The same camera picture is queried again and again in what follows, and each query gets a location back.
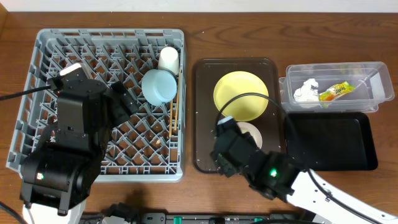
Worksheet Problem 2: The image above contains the grey plastic dishwasher rack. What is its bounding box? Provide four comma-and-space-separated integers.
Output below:
6, 29, 186, 182

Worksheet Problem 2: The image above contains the white tissue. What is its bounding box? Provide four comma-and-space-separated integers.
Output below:
294, 78, 319, 102

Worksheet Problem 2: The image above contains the white bowl with food residue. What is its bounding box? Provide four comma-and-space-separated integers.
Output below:
237, 122, 262, 149

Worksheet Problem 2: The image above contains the wooden chopstick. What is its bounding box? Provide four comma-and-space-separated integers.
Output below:
169, 100, 174, 139
174, 67, 182, 131

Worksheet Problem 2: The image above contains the clear plastic bin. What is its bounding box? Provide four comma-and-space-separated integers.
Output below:
279, 62, 395, 113

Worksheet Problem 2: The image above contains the dark brown serving tray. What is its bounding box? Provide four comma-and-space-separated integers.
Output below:
193, 58, 285, 174

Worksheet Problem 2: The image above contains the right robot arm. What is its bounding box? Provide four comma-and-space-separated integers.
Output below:
211, 124, 397, 223

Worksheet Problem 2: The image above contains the yellow plate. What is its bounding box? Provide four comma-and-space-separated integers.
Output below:
213, 71, 269, 121

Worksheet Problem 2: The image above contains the white cup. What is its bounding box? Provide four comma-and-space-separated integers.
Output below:
158, 47, 180, 76

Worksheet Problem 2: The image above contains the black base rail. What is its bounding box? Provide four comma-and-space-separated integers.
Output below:
79, 213, 302, 224

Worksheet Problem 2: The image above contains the green yellow snack wrapper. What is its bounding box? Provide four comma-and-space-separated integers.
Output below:
319, 81, 355, 101

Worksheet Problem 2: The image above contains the black plastic bin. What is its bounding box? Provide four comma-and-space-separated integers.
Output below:
284, 112, 378, 171

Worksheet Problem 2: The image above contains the light blue bowl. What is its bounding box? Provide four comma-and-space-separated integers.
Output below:
141, 69, 177, 106

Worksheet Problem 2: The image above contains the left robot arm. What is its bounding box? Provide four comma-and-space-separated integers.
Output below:
20, 77, 138, 223

